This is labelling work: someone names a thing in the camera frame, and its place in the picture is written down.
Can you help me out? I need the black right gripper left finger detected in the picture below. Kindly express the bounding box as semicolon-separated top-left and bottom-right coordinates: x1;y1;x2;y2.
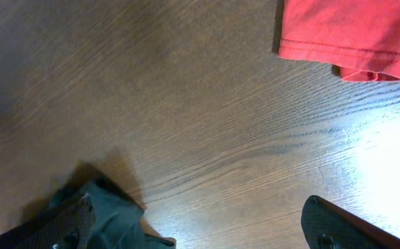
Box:
0;193;95;249

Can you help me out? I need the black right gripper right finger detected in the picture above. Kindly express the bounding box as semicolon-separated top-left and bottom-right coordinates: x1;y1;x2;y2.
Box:
301;195;400;249

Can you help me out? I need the dark green t-shirt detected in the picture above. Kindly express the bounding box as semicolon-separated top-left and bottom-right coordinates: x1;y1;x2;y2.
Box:
47;176;176;249

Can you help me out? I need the red soccer t-shirt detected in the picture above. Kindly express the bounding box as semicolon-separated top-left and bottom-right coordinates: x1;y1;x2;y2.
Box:
279;0;400;82

